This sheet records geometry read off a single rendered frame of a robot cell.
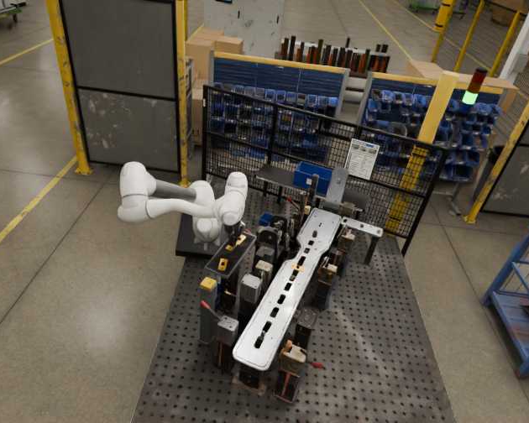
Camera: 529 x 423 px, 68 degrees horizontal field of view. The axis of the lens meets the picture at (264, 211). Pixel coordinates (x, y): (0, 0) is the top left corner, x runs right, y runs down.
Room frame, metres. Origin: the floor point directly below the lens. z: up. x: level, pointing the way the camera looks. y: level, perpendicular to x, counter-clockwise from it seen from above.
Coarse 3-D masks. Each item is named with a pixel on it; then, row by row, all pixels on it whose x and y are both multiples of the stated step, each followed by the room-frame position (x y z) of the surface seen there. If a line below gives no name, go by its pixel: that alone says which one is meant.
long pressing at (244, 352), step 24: (312, 216) 2.25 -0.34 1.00; (336, 216) 2.29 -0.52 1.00; (312, 240) 1.98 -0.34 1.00; (288, 264) 1.72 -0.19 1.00; (312, 264) 1.75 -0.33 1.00; (264, 312) 1.34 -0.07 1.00; (288, 312) 1.36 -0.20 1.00; (264, 336) 1.19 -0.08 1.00; (240, 360) 1.05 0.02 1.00; (264, 360) 1.06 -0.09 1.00
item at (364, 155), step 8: (352, 144) 2.66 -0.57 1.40; (360, 144) 2.64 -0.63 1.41; (368, 144) 2.62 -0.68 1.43; (376, 144) 2.60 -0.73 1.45; (360, 152) 2.63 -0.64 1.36; (368, 152) 2.62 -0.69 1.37; (376, 152) 2.60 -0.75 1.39; (352, 160) 2.65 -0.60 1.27; (360, 160) 2.63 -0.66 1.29; (368, 160) 2.61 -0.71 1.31; (376, 160) 2.59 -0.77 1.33; (352, 168) 2.64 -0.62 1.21; (360, 168) 2.62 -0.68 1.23; (368, 168) 2.61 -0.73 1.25; (360, 176) 2.62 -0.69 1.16; (368, 176) 2.60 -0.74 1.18
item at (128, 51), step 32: (64, 0) 3.91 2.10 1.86; (96, 0) 3.91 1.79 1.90; (128, 0) 3.91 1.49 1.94; (160, 0) 3.89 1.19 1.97; (64, 32) 3.90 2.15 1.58; (96, 32) 3.91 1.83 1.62; (128, 32) 3.90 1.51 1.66; (160, 32) 3.90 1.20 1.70; (64, 64) 3.88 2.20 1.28; (96, 64) 3.91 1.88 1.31; (128, 64) 3.90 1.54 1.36; (160, 64) 3.91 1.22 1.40; (96, 96) 3.91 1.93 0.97; (128, 96) 3.91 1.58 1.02; (160, 96) 3.92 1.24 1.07; (96, 128) 3.91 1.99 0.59; (128, 128) 3.91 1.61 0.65; (160, 128) 3.92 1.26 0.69; (96, 160) 3.91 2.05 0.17; (128, 160) 3.93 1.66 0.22; (160, 160) 3.93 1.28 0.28
